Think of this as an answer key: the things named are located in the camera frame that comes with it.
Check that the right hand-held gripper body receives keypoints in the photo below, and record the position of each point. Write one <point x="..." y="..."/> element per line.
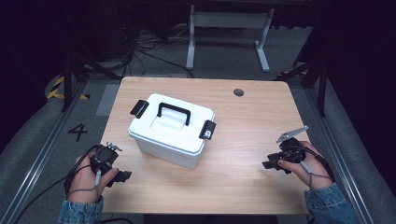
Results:
<point x="292" y="151"/>

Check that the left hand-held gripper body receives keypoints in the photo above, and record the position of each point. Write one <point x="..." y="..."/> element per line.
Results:
<point x="104" y="156"/>

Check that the person's left hand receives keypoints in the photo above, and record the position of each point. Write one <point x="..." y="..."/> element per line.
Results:
<point x="82" y="182"/>

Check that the person's right hand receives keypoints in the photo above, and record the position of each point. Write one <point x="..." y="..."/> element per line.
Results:
<point x="314" y="174"/>

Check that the black tripod stand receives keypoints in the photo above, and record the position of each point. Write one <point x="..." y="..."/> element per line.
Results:
<point x="322" y="93"/>
<point x="67" y="87"/>

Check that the yellow black hazard tape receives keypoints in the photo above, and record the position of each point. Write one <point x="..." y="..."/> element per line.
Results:
<point x="54" y="93"/>

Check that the grey metal desk frame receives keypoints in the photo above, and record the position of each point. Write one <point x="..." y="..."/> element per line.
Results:
<point x="229" y="20"/>

